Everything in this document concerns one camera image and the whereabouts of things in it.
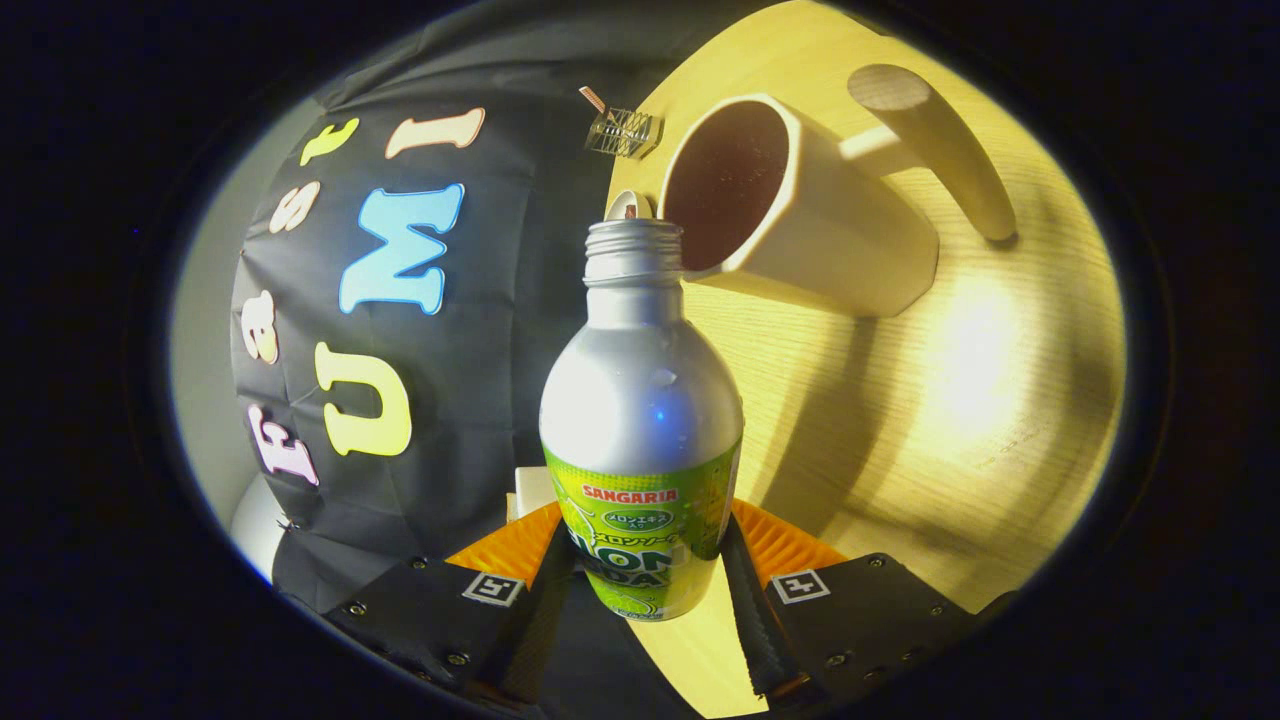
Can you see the white toaster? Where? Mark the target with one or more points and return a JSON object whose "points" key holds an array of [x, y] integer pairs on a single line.
{"points": [[532, 492]]}

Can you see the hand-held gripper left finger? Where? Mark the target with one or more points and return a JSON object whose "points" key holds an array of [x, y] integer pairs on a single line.
{"points": [[535, 630]]}

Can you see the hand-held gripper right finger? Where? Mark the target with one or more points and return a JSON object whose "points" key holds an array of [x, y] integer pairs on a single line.
{"points": [[755, 625]]}

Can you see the black backdrop cloth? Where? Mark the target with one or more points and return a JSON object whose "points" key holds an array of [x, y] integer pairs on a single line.
{"points": [[480, 340]]}

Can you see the pink checked stick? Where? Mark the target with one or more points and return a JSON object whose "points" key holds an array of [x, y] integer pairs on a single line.
{"points": [[592, 98]]}

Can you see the wooden table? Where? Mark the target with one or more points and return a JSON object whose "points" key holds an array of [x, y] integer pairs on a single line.
{"points": [[900, 420]]}

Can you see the white round plate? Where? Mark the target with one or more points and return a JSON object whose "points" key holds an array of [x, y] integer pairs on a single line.
{"points": [[616, 206]]}

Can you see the silver green juice bottle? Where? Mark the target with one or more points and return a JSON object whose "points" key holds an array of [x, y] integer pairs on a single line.
{"points": [[640, 400]]}

